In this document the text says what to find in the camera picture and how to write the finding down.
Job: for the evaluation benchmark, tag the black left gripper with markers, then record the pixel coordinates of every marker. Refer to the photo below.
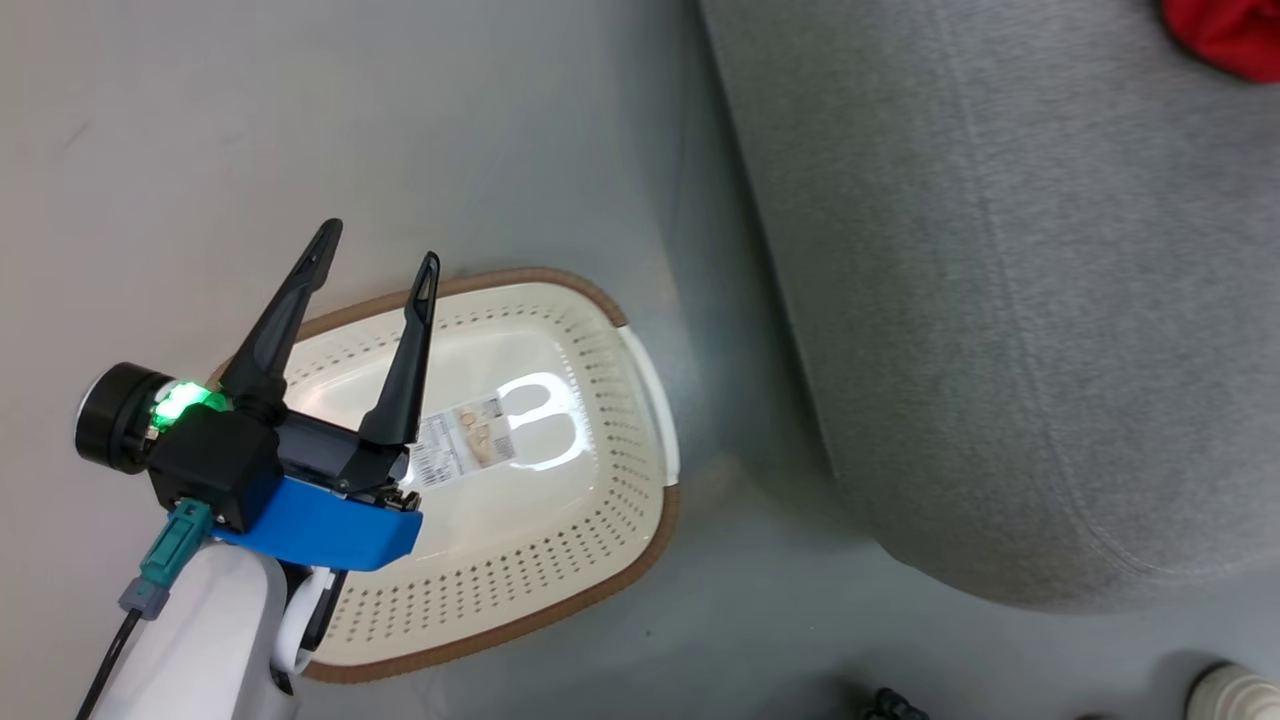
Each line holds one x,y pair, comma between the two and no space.
115,415

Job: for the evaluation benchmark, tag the red garment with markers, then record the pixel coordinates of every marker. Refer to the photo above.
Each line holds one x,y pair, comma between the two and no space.
1230,30

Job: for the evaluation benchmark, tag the grey fabric sofa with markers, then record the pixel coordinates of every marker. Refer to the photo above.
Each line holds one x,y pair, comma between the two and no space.
1000,300

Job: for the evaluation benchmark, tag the printed basket label sticker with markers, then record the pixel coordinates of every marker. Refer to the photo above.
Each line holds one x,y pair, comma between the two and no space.
465,440

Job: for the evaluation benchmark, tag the white laundry basket brown rim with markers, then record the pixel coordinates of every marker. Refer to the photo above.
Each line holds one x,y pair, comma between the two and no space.
520,540

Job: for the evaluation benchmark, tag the small black object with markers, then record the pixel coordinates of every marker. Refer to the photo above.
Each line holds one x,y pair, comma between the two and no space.
893,706

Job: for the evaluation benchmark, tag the white round object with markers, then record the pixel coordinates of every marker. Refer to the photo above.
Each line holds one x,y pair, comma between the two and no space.
1240,695

